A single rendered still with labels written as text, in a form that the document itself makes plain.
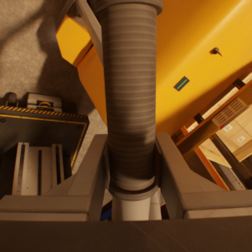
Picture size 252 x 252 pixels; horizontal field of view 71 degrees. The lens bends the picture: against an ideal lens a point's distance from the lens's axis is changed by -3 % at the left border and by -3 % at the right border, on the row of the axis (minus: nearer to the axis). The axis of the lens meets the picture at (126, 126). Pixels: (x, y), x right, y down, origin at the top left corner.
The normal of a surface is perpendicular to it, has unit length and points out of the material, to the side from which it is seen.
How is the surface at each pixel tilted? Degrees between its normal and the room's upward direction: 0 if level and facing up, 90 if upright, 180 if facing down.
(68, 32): 22
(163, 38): 74
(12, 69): 0
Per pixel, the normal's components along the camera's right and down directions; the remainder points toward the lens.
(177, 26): -0.61, -0.09
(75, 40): 0.00, 0.54
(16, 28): 0.29, 0.69
